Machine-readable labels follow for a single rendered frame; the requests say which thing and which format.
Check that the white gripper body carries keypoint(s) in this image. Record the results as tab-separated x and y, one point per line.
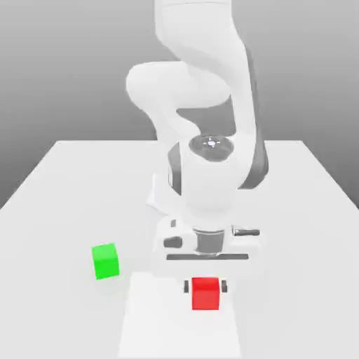
207	257

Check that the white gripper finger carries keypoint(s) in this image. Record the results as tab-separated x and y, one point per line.
224	286
186	286

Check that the small red cube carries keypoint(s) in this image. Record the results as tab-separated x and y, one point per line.
205	294

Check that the small green cube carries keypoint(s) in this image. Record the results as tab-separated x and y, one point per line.
105	261

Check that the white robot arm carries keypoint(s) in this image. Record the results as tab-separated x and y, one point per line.
207	179

